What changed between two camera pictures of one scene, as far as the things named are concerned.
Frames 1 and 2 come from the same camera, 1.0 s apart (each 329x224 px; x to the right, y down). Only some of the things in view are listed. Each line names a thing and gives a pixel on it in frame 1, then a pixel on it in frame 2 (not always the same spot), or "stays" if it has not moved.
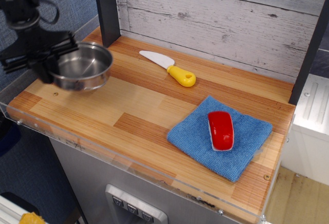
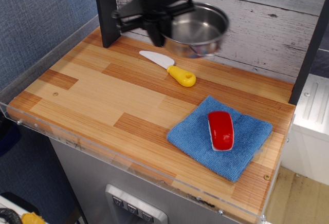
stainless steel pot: x=87 y=69 to x=198 y=33
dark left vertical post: x=107 y=9 stays
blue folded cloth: x=192 y=135 stays
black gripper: x=35 y=48 to x=152 y=8
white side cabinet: x=306 y=150 stays
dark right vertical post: x=306 y=67 stays
